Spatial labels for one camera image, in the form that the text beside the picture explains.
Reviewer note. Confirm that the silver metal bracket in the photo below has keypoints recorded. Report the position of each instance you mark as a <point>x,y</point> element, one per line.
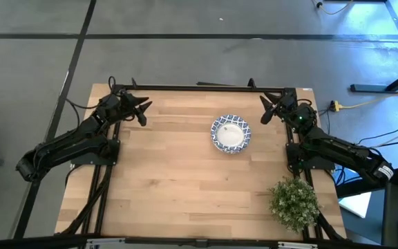
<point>105,244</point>
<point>297,245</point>

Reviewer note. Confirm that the white paper sheet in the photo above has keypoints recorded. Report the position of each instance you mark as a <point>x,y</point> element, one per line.
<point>356,204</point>

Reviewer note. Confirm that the black aluminium table frame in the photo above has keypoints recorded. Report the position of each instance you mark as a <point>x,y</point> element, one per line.
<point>202,89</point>

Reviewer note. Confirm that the black desk leg foot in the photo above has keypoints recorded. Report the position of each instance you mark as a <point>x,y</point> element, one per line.
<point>368,88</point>

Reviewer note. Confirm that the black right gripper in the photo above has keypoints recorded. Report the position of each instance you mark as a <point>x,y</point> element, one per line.
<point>287,103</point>

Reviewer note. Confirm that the yellow power plug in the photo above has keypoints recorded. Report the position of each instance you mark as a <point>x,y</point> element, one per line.
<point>336,106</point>

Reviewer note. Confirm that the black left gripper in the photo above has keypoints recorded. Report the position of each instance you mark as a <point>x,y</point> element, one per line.
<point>119,105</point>

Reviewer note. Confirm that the black metal bar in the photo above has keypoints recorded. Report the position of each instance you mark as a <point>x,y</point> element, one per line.
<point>358,186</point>

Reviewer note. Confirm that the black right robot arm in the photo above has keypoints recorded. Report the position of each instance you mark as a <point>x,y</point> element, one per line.
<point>340,152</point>

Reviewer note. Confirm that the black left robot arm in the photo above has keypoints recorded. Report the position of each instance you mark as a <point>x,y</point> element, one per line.
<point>67,145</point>

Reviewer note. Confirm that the small green artificial plant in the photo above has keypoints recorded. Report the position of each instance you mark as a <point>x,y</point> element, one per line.
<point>294,204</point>

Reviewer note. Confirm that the blue patterned white paper bowl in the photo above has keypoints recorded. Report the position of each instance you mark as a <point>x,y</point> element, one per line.
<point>230,135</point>

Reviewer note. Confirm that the black frame crossbar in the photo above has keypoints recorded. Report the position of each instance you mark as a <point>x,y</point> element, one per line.
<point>47,242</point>

